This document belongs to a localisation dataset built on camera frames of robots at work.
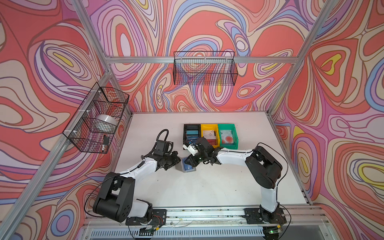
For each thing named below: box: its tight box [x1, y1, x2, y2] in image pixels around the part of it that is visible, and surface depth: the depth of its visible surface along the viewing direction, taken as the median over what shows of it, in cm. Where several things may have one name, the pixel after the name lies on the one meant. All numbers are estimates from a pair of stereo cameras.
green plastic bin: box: [217, 123, 239, 150], surface depth 104 cm
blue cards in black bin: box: [186, 130, 199, 144], surface depth 105 cm
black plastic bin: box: [183, 124, 202, 150], surface depth 106 cm
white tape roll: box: [96, 114, 118, 126], surface depth 75 cm
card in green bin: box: [220, 129, 234, 144], surface depth 104 cm
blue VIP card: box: [183, 159, 193, 171], surface depth 90 cm
